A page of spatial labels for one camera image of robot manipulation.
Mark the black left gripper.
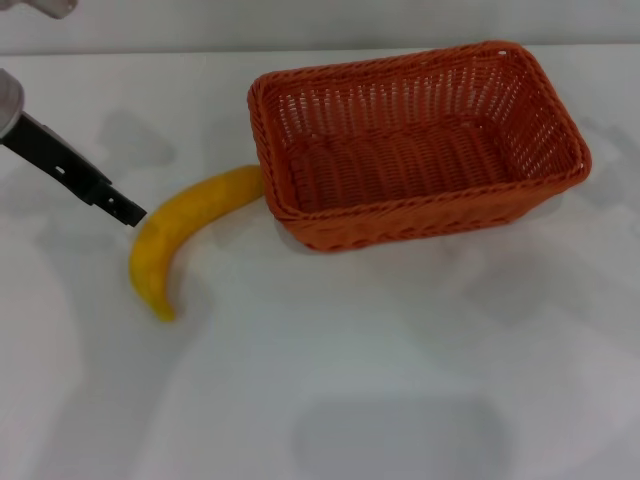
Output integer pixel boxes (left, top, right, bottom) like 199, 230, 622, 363
2, 112, 148, 229

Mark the yellow banana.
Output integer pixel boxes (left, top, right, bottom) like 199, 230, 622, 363
128, 164, 262, 323

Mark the orange woven plastic basket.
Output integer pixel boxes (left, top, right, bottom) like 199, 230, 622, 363
247, 40, 593, 253

